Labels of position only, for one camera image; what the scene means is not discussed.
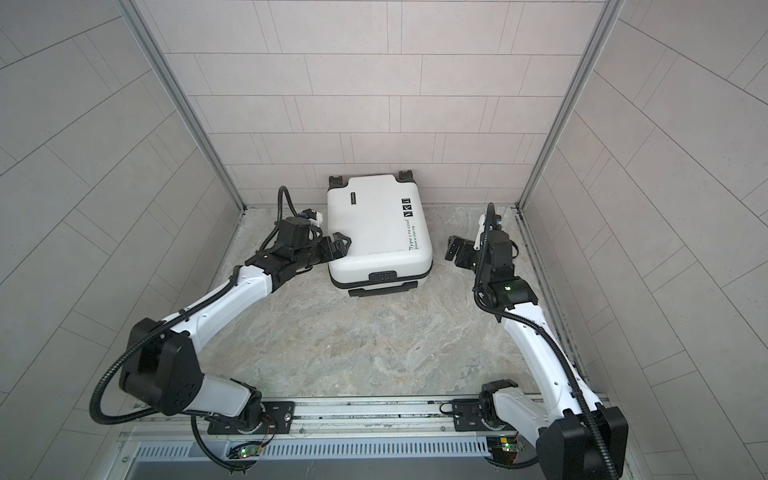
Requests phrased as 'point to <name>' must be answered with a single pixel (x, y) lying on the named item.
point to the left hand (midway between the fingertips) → (347, 240)
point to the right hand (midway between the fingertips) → (460, 239)
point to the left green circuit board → (249, 451)
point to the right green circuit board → (511, 444)
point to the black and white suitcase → (383, 218)
